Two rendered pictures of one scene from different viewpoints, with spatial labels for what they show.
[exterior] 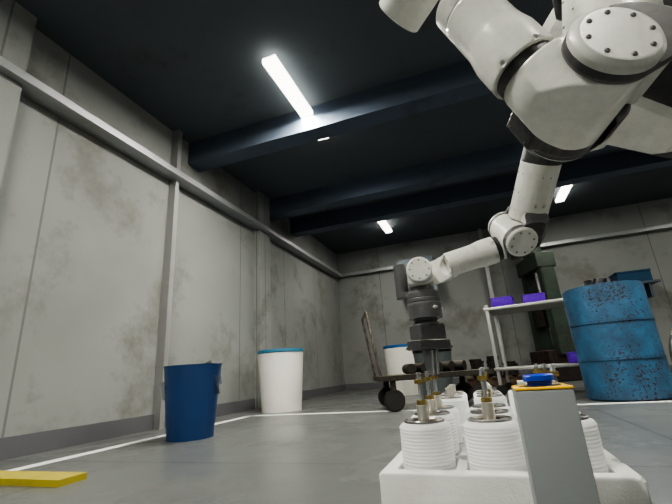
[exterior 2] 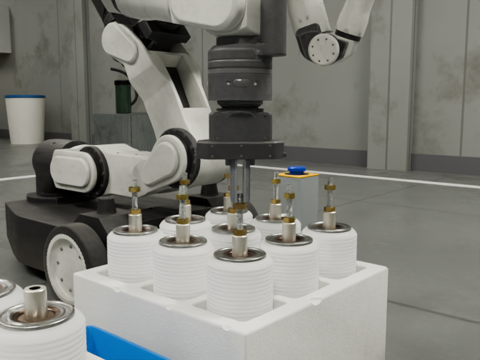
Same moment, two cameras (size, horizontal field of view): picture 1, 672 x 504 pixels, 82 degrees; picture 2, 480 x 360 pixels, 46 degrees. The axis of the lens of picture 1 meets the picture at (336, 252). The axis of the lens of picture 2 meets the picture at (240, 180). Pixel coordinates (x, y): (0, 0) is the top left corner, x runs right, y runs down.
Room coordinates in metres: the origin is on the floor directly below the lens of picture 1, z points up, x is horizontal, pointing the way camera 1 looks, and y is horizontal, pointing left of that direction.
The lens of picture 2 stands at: (1.74, 0.07, 0.47)
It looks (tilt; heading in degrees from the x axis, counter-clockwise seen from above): 8 degrees down; 202
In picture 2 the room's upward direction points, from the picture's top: straight up
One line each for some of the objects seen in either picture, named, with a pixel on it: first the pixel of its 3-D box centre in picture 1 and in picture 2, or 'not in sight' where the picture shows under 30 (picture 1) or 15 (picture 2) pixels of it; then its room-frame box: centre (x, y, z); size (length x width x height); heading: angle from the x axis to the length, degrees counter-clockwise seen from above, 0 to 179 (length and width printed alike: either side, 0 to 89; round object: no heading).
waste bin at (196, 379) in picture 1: (193, 397); not in sight; (2.81, 1.05, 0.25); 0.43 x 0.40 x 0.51; 166
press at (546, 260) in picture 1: (542, 298); not in sight; (6.51, -3.43, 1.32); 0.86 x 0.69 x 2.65; 161
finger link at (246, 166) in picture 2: (427, 362); (248, 178); (1.02, -0.21, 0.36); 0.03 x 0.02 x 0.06; 25
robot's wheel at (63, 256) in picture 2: not in sight; (76, 267); (0.74, -0.74, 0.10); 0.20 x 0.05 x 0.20; 71
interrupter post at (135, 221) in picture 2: not in sight; (135, 223); (0.94, -0.45, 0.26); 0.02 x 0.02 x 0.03
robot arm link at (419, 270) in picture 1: (416, 282); (251, 28); (1.02, -0.21, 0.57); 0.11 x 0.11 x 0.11; 78
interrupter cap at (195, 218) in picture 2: not in sight; (185, 219); (0.83, -0.41, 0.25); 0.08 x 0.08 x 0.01
